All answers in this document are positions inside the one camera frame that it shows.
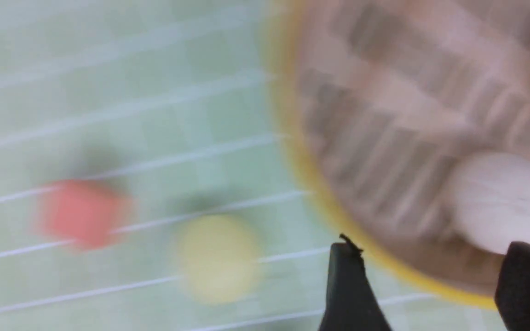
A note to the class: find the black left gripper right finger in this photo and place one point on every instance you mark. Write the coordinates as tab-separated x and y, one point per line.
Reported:
512	295

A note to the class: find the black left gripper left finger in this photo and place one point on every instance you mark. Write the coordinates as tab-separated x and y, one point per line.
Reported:
350	301

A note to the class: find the white bun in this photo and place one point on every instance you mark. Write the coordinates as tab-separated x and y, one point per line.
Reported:
487	196

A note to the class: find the yellow bun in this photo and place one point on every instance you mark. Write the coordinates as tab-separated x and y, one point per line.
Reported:
218	258

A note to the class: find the bamboo steamer tray yellow rim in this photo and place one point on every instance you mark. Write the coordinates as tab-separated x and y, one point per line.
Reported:
381	98

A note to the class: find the green checkered tablecloth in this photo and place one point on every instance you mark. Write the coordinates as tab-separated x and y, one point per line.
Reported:
167	100

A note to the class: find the red cube block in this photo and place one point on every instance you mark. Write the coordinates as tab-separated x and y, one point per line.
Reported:
83	212

